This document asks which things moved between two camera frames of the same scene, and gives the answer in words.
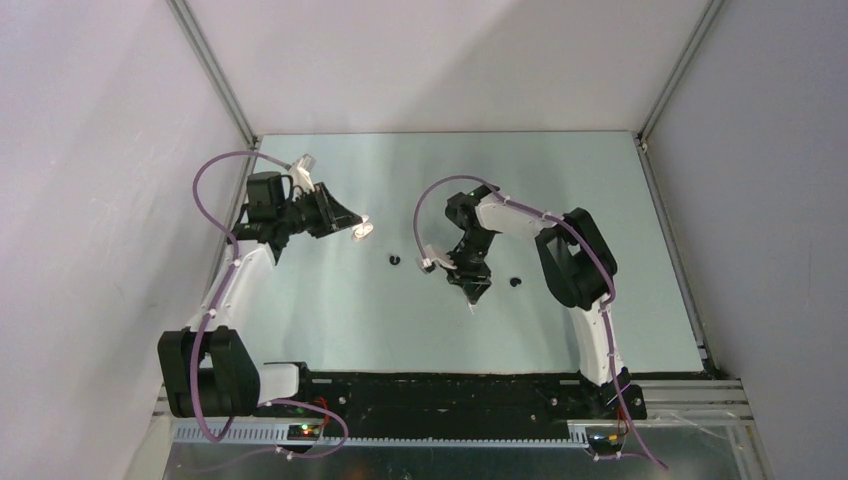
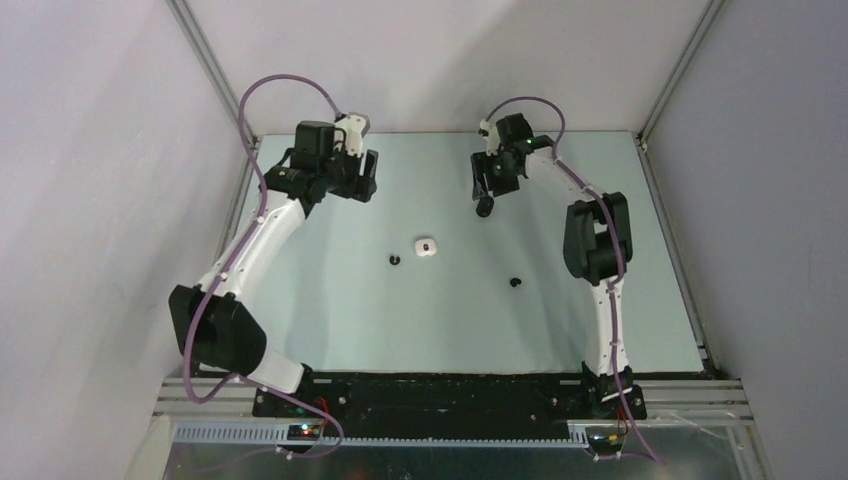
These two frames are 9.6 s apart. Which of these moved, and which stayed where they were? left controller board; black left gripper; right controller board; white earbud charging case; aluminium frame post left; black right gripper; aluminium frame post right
Moved: white earbud charging case; black left gripper; black right gripper
Stayed: left controller board; right controller board; aluminium frame post left; aluminium frame post right
